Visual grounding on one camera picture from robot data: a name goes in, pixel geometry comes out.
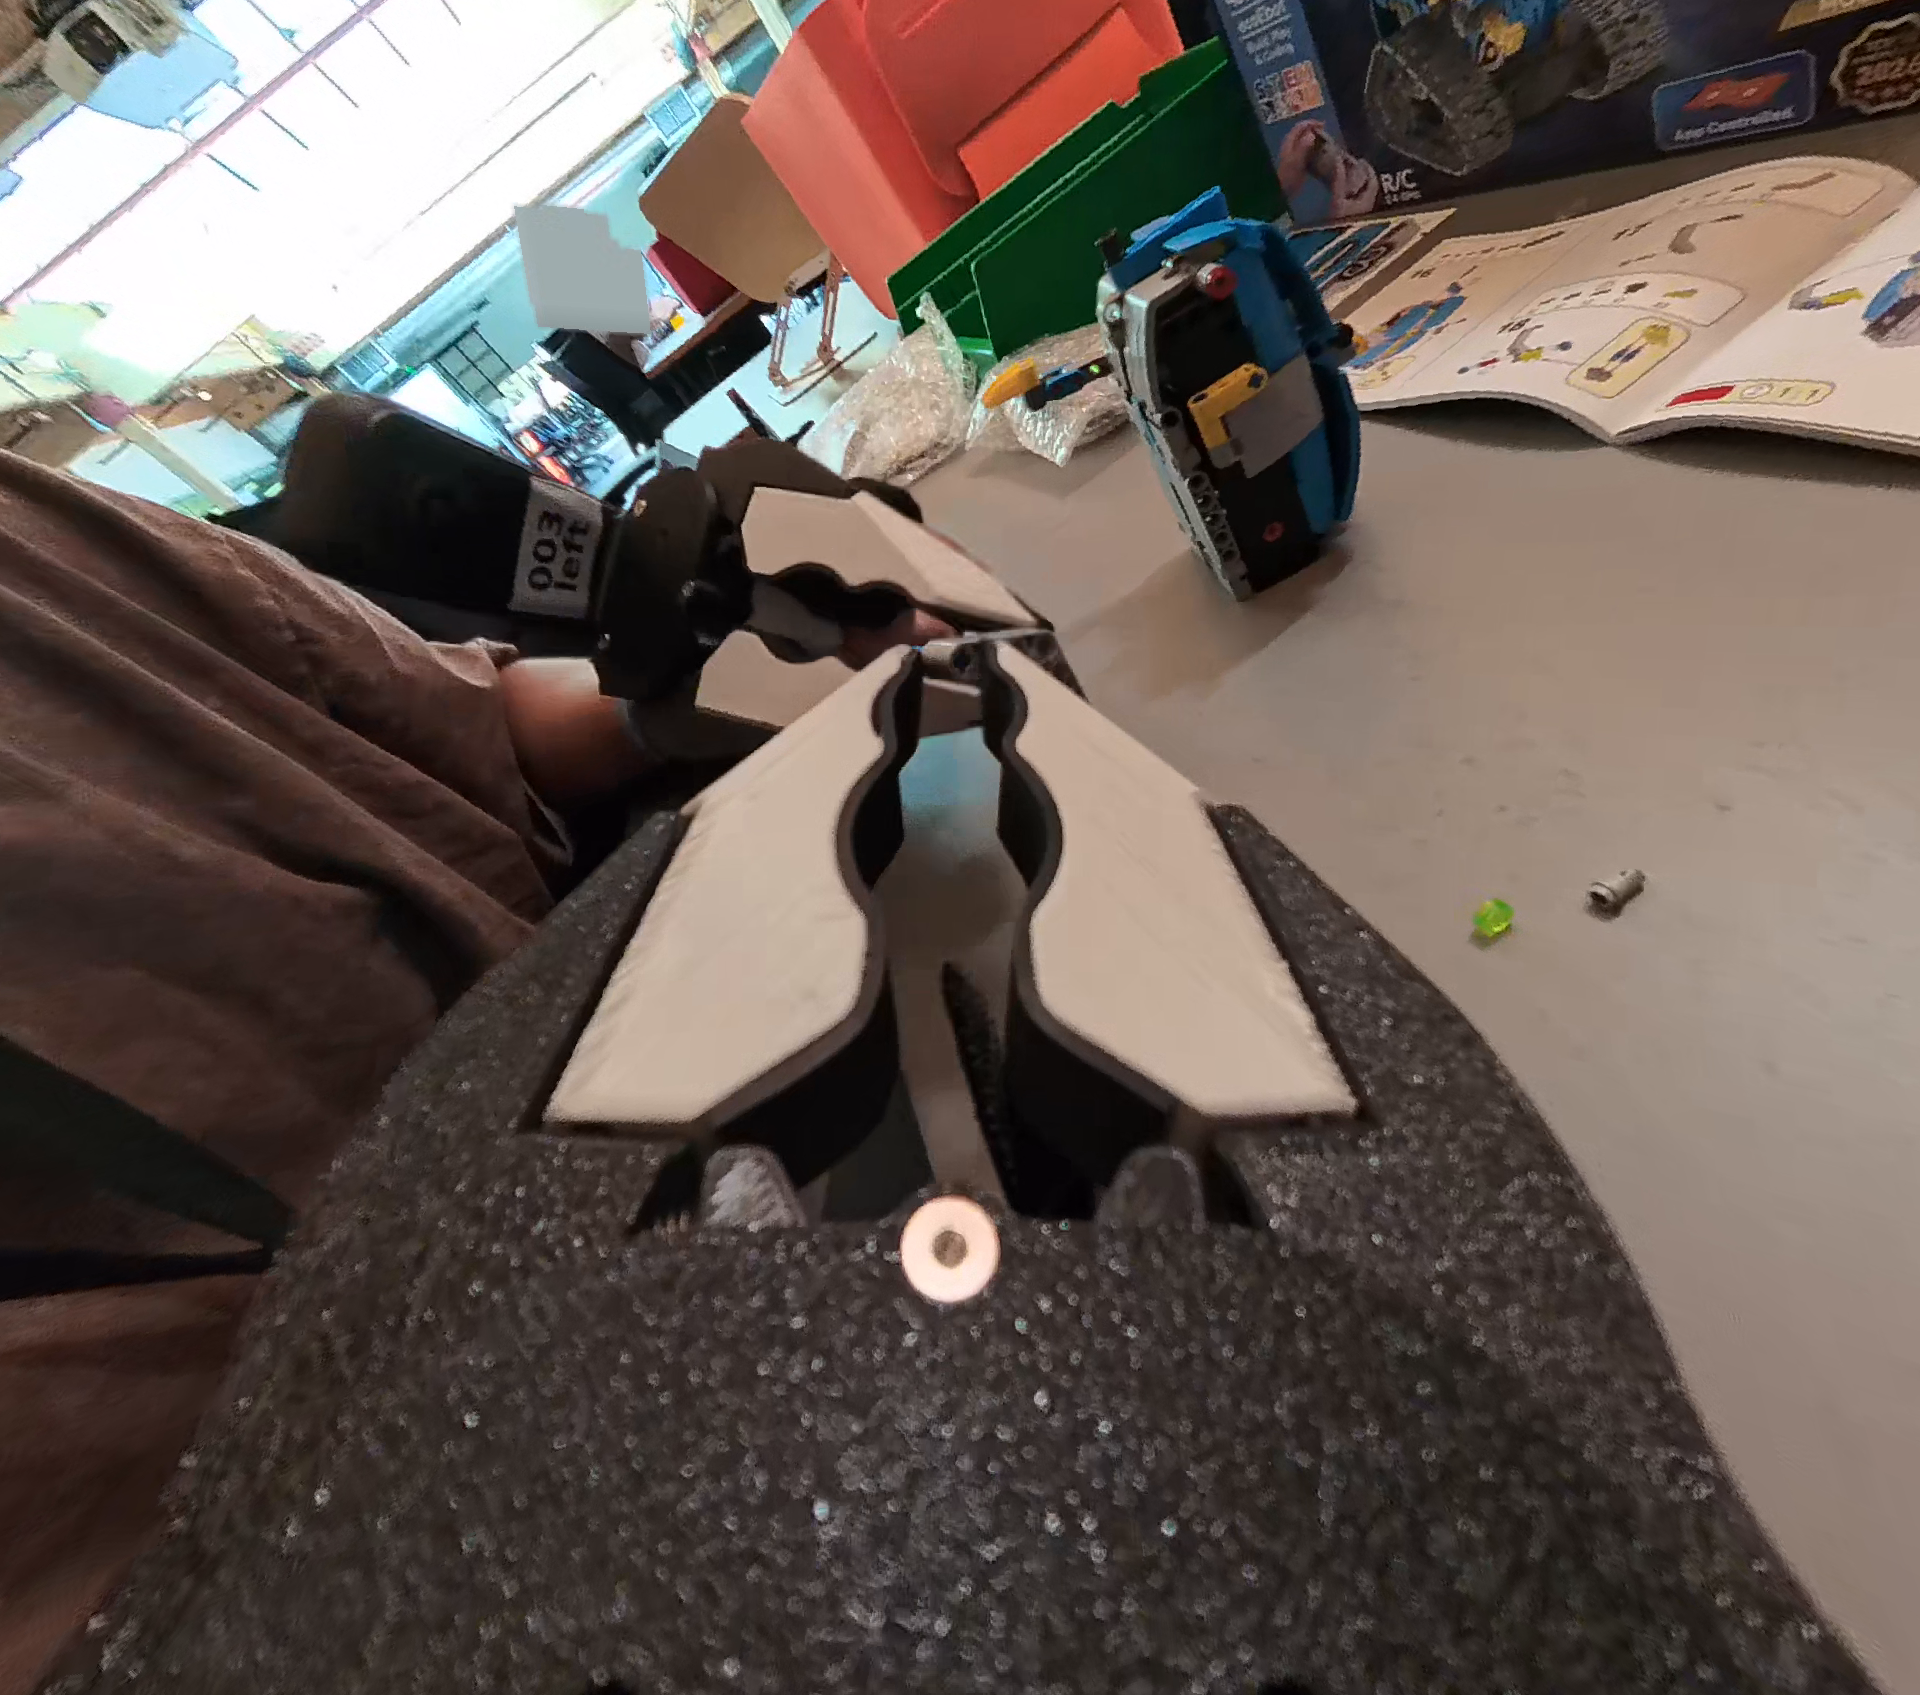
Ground person's left hand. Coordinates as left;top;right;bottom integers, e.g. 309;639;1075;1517
500;659;705;802

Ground green flat box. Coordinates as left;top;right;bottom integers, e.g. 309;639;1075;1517
889;36;1290;356

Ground blue grey brick robot model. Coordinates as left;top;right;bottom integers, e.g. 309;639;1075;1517
981;187;1364;600

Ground tan board easel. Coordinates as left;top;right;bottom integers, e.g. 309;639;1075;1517
637;101;889;393

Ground open instruction booklet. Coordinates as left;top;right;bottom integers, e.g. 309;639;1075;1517
1328;155;1920;448

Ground clear plastic bags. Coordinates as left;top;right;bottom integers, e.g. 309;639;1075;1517
822;293;1134;483

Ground blue sticker sheet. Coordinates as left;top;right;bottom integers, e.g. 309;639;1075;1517
1290;210;1455;287

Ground orange carrier case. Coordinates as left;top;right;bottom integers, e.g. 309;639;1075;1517
740;0;1189;280

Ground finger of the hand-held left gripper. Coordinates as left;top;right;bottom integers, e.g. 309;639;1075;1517
740;483;1062;634
695;634;916;739

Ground dark blue robot kit box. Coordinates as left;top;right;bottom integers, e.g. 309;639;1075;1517
1074;0;1920;227

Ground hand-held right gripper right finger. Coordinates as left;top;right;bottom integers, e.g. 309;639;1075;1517
974;641;1359;1193

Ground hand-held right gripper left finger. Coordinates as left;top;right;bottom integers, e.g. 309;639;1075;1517
543;647;919;1193

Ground grey desk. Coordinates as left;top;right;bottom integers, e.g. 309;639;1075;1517
884;155;1920;1695

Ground black shoulder strap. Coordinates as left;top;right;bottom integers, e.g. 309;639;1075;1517
0;1038;288;1291

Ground grey angled beam piece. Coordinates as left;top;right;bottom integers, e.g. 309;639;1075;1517
916;629;1050;684

